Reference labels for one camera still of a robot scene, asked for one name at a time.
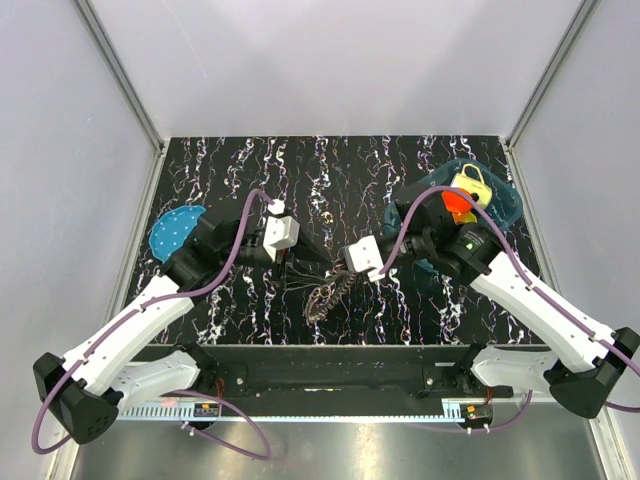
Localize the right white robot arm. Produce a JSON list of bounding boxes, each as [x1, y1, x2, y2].
[[341, 184, 639, 419]]

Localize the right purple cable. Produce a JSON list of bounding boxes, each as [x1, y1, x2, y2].
[[372, 185, 640, 414]]

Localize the purple cable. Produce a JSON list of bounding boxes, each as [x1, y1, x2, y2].
[[30, 188, 287, 461], [372, 185, 640, 414]]

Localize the teal plastic tray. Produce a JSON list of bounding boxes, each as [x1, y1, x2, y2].
[[376, 158, 523, 272]]

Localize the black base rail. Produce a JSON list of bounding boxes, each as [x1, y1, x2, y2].
[[134, 343, 506, 401]]

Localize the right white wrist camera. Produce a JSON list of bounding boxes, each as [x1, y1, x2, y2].
[[343, 235, 384, 271]]

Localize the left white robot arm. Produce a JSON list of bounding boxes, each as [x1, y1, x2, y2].
[[31, 207, 330, 454]]

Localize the blue dotted plate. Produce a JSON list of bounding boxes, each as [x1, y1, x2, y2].
[[148, 205, 206, 263]]

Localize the yellow plate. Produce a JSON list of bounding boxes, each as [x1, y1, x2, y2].
[[451, 211, 478, 225]]

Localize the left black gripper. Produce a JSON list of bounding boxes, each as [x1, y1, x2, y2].
[[222, 227, 331, 289]]

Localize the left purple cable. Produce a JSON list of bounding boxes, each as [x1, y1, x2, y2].
[[30, 188, 287, 461]]

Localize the yellow toy handbag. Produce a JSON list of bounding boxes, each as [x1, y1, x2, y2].
[[450, 163, 493, 209]]

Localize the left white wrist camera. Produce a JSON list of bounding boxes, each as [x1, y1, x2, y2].
[[263, 216, 300, 251]]

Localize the orange plastic cup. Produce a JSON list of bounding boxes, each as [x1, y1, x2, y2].
[[441, 189, 473, 216]]

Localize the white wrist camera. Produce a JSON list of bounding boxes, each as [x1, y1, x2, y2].
[[343, 235, 384, 271], [263, 216, 300, 251]]

